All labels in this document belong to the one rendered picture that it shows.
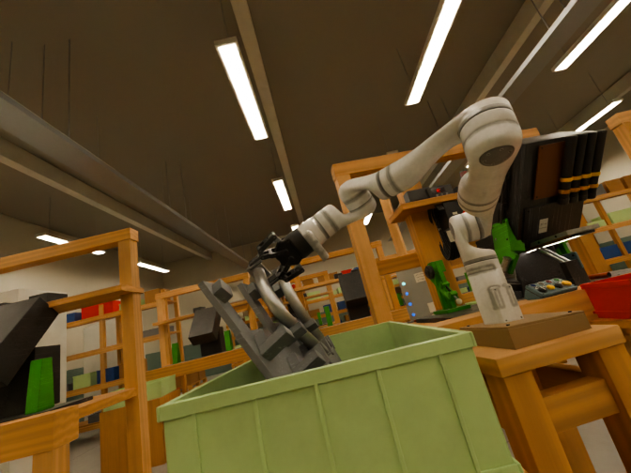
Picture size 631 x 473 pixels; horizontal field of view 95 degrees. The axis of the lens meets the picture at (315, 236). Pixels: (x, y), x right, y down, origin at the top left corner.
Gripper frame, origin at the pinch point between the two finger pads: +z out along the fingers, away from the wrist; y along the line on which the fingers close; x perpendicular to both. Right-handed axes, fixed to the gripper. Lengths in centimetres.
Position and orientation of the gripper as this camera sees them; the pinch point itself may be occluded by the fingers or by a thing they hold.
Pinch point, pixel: (261, 273)
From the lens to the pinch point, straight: 75.3
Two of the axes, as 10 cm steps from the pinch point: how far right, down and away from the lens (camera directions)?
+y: -5.2, -7.0, -4.8
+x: 3.2, 3.6, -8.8
